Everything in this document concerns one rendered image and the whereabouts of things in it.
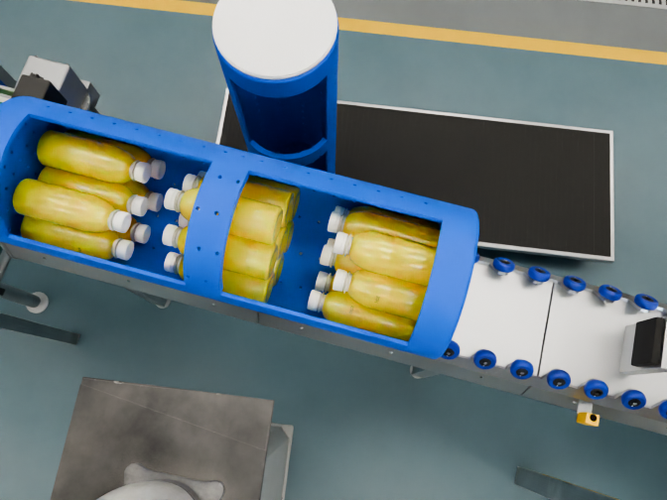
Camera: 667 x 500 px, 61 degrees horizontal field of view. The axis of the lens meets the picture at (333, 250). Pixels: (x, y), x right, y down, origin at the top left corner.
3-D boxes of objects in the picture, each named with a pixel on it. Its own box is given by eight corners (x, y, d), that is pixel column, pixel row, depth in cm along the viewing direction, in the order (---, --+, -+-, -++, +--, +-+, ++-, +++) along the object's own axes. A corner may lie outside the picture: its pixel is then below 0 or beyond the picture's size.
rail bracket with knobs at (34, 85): (57, 136, 134) (35, 115, 124) (28, 129, 134) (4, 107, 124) (72, 99, 136) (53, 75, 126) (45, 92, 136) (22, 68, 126)
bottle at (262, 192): (289, 192, 103) (192, 167, 104) (280, 230, 104) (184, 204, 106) (296, 191, 110) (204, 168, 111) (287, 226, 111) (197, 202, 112)
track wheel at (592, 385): (613, 389, 111) (611, 382, 113) (591, 383, 111) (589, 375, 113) (602, 404, 114) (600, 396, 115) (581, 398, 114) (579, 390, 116)
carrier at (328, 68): (245, 160, 213) (278, 224, 207) (191, 1, 129) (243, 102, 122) (314, 129, 217) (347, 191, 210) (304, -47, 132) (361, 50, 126)
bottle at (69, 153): (42, 125, 107) (135, 150, 106) (62, 134, 114) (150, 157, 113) (32, 162, 107) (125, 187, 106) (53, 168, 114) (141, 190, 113)
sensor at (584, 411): (589, 426, 118) (600, 427, 113) (575, 422, 118) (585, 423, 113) (594, 389, 120) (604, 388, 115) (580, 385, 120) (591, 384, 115)
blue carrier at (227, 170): (426, 368, 115) (459, 348, 88) (20, 258, 120) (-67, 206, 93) (454, 239, 123) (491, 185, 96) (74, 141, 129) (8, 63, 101)
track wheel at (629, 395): (651, 400, 111) (649, 392, 112) (628, 394, 111) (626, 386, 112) (640, 414, 113) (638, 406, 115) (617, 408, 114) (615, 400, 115)
